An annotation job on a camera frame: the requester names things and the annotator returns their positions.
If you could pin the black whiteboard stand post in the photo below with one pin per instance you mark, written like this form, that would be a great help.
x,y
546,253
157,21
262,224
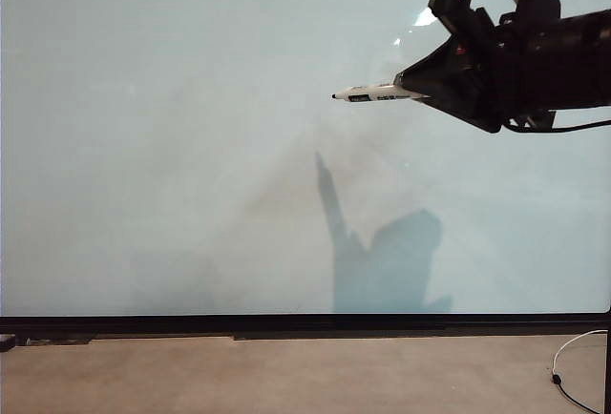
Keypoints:
x,y
608,366

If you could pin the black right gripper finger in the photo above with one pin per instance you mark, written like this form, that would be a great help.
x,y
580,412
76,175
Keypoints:
x,y
465,104
441,66

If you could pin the large white glass whiteboard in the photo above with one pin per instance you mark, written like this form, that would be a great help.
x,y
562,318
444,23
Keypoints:
x,y
143,147

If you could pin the black whiteboard bottom frame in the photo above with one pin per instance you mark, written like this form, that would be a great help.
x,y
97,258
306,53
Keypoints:
x,y
305,323

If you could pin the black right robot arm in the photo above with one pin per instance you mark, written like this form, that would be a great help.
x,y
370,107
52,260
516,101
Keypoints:
x,y
589,56

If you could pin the small black box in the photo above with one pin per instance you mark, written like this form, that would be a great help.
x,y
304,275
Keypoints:
x,y
6,341

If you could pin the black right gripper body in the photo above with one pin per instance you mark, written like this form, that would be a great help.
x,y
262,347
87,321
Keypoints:
x,y
525,66

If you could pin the white whiteboard marker pen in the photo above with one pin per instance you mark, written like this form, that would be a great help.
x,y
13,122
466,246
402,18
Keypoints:
x,y
367,93

